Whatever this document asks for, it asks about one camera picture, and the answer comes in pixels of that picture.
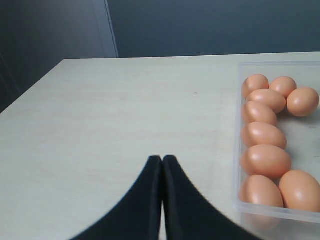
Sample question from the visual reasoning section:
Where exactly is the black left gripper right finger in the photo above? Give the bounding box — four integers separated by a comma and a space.
162, 155, 258, 240

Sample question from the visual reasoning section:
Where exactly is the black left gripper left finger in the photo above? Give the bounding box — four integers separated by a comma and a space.
74, 155, 163, 240

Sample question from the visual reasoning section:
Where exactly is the brown egg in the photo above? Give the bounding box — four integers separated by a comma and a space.
241, 101, 278, 126
241, 74, 269, 98
240, 144, 292, 179
246, 89, 287, 114
269, 76, 297, 99
286, 87, 320, 117
238, 175, 284, 208
278, 170, 320, 213
240, 122, 287, 150

